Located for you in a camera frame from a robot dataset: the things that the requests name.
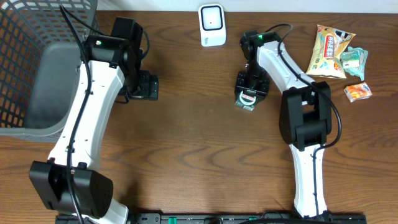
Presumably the orange snack packet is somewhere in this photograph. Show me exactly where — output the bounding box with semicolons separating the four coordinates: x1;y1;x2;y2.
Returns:
343;82;373;103

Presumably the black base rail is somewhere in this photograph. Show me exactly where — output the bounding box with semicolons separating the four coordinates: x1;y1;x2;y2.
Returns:
55;212;368;224

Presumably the cream snack bag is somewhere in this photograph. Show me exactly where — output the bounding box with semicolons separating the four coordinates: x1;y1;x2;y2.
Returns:
305;24;356;79

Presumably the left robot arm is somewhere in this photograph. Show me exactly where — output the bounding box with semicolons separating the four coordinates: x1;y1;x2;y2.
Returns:
29;17;159;223

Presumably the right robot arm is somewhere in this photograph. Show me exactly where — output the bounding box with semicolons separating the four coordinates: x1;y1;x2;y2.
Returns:
234;30;331;219

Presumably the white barcode scanner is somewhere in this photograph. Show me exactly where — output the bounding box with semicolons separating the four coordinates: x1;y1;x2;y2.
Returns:
198;4;226;47

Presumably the green Zam-Buk ointment box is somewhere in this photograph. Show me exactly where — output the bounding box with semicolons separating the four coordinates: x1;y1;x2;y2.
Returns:
235;91;257;111

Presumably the grey plastic mesh basket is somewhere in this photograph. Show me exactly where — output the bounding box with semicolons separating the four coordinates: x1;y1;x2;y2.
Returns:
1;0;99;142

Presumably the teal white tissue packet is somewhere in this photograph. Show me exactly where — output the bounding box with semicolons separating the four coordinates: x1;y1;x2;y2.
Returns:
341;47;368;82

